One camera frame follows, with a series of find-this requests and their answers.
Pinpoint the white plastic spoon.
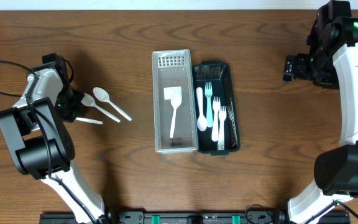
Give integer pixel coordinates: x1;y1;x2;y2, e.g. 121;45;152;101
196;87;208;132
81;93;121;123
75;117;103;124
93;87;132;121
170;91;182;139

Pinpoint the white plastic fork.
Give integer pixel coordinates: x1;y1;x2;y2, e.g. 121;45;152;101
211;96;221;142
218;106;227;151

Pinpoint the white plastic utensil handle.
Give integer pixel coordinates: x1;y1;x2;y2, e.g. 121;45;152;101
204;82;213;128

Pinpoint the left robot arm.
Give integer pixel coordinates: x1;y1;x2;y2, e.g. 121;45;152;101
0;62;114;223

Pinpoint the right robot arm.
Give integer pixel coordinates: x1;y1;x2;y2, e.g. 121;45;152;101
283;13;358;223

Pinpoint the dark green plastic basket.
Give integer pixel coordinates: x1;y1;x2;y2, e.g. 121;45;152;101
192;60;241;156

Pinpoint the clear plastic basket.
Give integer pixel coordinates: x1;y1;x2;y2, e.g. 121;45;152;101
152;49;198;154

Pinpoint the black rail with clamps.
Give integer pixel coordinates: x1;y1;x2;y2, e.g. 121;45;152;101
39;206;351;224

